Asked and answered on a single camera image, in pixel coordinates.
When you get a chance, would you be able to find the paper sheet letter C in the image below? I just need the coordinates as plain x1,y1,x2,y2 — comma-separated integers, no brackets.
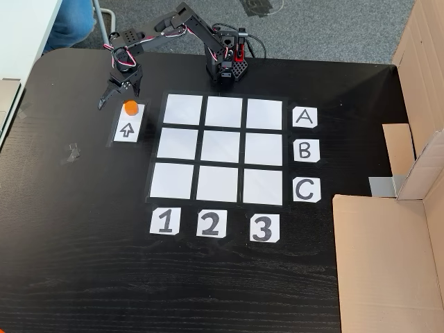
292,177,322,203

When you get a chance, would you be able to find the paper sheet letter A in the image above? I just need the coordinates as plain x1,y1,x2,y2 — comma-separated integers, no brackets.
291,106,318,130

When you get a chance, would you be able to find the brown cardboard box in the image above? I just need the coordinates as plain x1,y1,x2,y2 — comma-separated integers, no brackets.
332,0,444,333

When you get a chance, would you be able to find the white desk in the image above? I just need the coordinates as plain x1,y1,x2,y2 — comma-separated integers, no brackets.
0,0,64,150

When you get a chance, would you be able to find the paper sheet number 2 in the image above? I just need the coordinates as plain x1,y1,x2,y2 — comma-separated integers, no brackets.
196,209,229,239

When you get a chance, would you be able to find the paper sheet letter B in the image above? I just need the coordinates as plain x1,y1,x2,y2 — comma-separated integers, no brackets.
293,139,321,164

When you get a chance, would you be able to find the person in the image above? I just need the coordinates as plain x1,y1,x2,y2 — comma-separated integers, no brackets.
43,0,98,55

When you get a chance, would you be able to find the grey metal frame leg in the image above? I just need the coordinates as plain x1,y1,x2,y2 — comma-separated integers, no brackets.
92,0,116,51

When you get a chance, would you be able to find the red black table clamp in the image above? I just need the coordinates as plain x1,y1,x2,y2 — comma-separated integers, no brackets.
233,26,248,63

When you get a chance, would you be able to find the black tape patch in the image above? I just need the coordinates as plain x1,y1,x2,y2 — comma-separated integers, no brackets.
239,0,275,18

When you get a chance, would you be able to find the white nine-square grid sheet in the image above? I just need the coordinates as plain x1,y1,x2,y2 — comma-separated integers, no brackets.
144,90,289,208

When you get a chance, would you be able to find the crumpled clear tape piece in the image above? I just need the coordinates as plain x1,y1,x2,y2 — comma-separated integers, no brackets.
60,142,83,166

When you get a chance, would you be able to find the paper sheet number 1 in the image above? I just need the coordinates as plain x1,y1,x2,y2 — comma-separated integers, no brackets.
149,207,181,237

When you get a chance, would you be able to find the paper sheet number 3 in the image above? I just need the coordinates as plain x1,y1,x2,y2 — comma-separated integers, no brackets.
249,213,281,243

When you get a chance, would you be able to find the paper sheet with arrow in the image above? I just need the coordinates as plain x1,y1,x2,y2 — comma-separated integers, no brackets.
105,99,151,148

